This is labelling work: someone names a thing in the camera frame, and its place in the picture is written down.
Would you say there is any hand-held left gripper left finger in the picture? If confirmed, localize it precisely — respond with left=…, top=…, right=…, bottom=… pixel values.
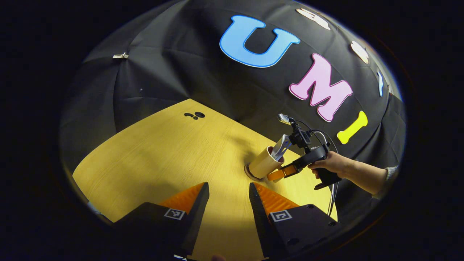
left=111, top=182, right=210, bottom=257

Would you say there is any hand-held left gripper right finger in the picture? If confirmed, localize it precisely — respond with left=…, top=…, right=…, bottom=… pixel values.
left=249, top=182, right=339, bottom=259

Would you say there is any beige cup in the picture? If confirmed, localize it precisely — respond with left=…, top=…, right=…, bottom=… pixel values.
left=248, top=146, right=285, bottom=181

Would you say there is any white toothpaste tube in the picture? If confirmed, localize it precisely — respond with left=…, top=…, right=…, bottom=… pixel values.
left=271, top=134, right=291, bottom=160

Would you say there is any round wooden coaster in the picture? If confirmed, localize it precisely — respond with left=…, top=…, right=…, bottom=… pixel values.
left=244, top=164, right=265, bottom=182

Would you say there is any wooden desktop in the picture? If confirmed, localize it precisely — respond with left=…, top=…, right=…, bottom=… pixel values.
left=72, top=99, right=338, bottom=261

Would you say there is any black backdrop cloth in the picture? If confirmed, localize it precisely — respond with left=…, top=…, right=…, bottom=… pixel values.
left=60, top=0, right=406, bottom=225

